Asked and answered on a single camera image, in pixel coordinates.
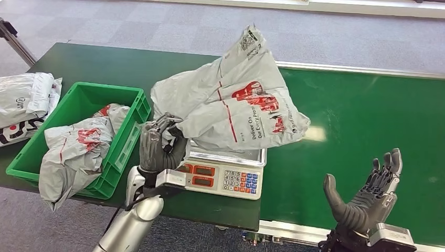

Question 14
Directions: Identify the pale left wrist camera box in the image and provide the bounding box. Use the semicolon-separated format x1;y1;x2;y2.
154;169;187;199

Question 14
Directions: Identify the grey courier package red print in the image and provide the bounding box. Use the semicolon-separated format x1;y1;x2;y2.
150;24;311;154

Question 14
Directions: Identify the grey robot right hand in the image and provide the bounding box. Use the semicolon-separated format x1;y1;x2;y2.
323;148;403;237

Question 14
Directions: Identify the electronic weighing scale steel tray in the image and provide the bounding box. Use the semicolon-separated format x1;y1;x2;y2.
174;139;268;201

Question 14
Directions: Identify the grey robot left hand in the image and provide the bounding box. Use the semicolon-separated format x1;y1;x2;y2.
139;113;188;174

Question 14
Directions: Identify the white courier package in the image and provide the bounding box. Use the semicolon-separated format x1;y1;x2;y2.
0;72;63;129

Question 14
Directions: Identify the metal stand leg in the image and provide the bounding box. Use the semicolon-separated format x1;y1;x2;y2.
0;17;38;67

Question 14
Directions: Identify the green plastic basket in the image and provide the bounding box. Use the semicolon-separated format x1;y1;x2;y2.
6;81;152;201

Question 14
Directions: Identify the large crumpled grey courier package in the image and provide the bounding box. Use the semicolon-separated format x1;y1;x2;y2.
39;116;115;212

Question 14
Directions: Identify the black and white printed package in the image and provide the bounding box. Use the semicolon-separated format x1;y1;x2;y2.
0;116;46;148

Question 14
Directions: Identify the small grey courier package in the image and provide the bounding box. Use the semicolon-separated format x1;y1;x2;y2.
92;102;131;134

